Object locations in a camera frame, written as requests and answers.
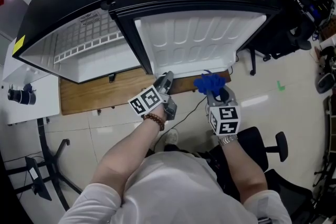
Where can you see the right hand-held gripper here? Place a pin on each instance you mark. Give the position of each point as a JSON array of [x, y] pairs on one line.
[[225, 120]]

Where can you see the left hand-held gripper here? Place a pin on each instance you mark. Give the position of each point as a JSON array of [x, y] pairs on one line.
[[148, 99]]

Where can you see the blue cleaning cloth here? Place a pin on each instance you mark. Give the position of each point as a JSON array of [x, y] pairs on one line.
[[210, 84]]

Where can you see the white fridge door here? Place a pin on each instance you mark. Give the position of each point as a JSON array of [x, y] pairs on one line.
[[194, 39]]

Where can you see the person's left forearm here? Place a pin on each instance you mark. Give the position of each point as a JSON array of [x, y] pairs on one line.
[[123, 160]]

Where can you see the silver wristwatch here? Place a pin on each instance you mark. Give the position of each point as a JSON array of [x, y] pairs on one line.
[[228, 140]]

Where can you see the person's white shoe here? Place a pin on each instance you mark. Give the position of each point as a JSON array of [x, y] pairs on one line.
[[172, 136]]

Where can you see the black swivel chair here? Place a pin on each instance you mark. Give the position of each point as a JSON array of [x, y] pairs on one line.
[[252, 144]]

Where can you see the black waist pack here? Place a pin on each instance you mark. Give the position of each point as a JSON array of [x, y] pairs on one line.
[[220, 165]]

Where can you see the white plastic grid shelf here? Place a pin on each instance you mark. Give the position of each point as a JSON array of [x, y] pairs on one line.
[[84, 46]]

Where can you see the black high-back chair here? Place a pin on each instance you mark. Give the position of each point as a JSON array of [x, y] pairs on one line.
[[275, 21]]

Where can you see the person's white shirt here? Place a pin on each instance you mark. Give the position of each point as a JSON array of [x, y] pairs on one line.
[[170, 191]]

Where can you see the white microwave oven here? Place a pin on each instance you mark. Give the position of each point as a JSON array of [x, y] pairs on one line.
[[15, 68]]

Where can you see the yellow warning sticker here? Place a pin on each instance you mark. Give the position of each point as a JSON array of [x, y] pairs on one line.
[[19, 45]]

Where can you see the black power adapter box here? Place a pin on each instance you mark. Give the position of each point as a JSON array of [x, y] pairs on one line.
[[38, 181]]

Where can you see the silver tall fridge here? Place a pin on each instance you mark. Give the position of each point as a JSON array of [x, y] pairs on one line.
[[10, 13]]

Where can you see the black desk frame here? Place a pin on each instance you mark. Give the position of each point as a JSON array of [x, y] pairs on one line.
[[51, 160]]

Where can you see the black camera lens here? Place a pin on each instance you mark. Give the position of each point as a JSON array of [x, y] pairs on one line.
[[22, 96]]

